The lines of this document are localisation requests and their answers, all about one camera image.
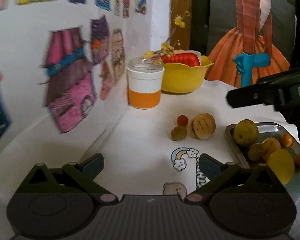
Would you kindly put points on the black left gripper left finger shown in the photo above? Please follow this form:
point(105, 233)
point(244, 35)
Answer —
point(58, 202)

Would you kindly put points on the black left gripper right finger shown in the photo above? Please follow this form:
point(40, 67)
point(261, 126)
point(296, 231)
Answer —
point(242, 202)

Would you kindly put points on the striped pepino melon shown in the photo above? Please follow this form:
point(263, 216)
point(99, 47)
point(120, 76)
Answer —
point(202, 126)

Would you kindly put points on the brown kiwi fruit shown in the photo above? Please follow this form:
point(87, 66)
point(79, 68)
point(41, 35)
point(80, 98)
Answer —
point(178, 133)

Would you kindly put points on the small red tomato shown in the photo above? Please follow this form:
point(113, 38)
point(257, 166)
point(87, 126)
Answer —
point(182, 120)

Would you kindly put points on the yellow lemon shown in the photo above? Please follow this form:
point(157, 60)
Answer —
point(282, 164)

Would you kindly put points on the brown spotted potato fruit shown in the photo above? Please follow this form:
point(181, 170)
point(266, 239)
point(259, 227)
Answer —
point(264, 149)

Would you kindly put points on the yellow-green pear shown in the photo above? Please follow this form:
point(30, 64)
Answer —
point(246, 133)

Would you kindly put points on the girl orange dress painting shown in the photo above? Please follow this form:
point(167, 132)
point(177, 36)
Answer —
point(249, 39)

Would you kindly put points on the red ridged plastic tray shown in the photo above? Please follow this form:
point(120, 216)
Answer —
point(190, 58)

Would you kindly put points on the yellow plastic bowl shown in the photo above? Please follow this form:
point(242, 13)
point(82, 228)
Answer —
point(180, 78)

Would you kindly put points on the white orange glass jar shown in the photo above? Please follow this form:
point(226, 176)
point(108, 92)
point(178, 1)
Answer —
point(144, 82)

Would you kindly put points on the houses drawing paper sheet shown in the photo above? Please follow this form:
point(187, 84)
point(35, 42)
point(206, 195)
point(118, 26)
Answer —
point(60, 60)

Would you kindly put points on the brown wooden frame post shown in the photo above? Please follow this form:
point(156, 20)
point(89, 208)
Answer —
point(180, 37)

